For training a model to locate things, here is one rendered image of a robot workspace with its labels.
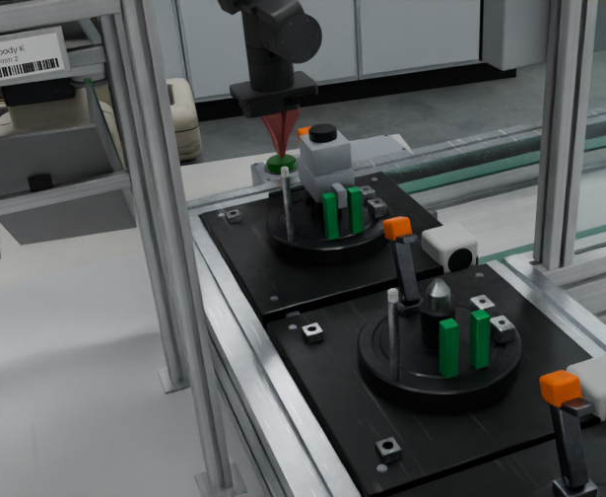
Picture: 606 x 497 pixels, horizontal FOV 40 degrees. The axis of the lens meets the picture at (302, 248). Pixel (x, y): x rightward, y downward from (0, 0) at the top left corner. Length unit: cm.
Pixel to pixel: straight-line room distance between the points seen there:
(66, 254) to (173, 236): 60
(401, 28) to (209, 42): 89
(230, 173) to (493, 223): 49
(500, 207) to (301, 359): 44
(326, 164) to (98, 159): 24
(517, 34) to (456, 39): 336
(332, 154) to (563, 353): 31
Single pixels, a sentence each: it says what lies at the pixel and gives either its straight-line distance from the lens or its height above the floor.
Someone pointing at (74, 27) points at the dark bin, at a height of 126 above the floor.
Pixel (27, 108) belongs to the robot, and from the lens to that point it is 159.
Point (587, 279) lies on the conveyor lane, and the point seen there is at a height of 93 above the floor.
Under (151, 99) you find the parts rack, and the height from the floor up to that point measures 124.
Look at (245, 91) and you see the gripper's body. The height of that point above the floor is 107.
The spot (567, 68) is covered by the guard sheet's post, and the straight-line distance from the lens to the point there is 81.
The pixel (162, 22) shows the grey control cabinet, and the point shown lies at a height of 49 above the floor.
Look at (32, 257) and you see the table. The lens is 124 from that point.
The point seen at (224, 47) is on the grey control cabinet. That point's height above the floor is 34.
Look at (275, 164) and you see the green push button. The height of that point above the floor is 97.
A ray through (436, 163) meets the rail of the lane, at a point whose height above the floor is 95.
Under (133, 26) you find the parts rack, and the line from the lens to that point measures 58.
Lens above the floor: 143
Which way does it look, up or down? 30 degrees down
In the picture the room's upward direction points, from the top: 5 degrees counter-clockwise
